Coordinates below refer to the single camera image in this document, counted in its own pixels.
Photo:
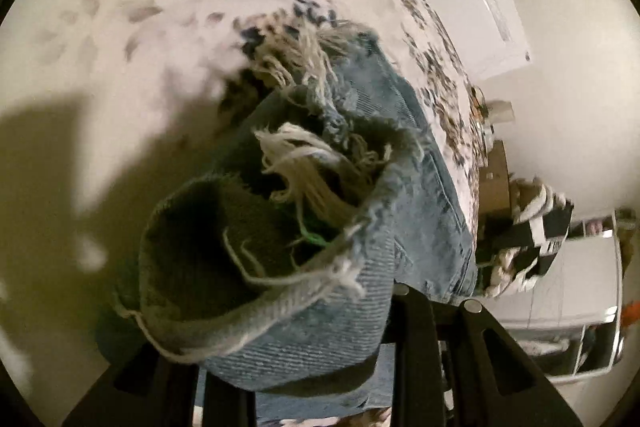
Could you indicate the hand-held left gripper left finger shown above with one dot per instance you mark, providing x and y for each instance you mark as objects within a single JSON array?
[{"x": 170, "y": 399}]

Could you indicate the blue denim pants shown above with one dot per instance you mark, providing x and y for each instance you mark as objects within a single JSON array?
[{"x": 330, "y": 307}]

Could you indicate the white door frame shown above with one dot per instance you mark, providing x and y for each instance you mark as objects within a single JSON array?
[{"x": 492, "y": 2}]

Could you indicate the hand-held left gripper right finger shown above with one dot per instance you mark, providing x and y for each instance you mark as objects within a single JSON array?
[{"x": 416, "y": 357}]

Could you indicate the brown cardboard box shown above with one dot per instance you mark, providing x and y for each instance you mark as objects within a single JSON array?
[{"x": 495, "y": 187}]

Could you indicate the white plastic drawer cabinet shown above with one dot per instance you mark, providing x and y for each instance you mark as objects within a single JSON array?
[{"x": 565, "y": 292}]

